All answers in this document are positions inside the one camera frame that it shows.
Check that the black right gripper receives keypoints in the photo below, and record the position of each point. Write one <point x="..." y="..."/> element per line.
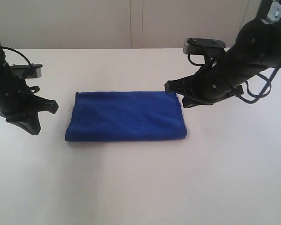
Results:
<point x="227" y="78"/>

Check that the blue towel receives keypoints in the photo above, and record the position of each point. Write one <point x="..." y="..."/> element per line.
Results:
<point x="126" y="116"/>

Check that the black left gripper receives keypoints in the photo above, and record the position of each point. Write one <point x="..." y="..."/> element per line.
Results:
<point x="18" y="105"/>

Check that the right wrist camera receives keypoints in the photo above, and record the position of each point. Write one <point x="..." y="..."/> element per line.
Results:
<point x="200" y="46"/>

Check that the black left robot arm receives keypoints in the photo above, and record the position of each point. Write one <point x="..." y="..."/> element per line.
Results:
<point x="19" y="104"/>

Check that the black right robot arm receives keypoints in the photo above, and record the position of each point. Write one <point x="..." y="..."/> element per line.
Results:
<point x="257" y="43"/>

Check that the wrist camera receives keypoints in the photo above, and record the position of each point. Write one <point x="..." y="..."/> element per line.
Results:
<point x="200" y="46"/>
<point x="26" y="71"/>

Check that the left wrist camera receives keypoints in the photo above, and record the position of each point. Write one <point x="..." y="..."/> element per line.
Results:
<point x="26" y="71"/>

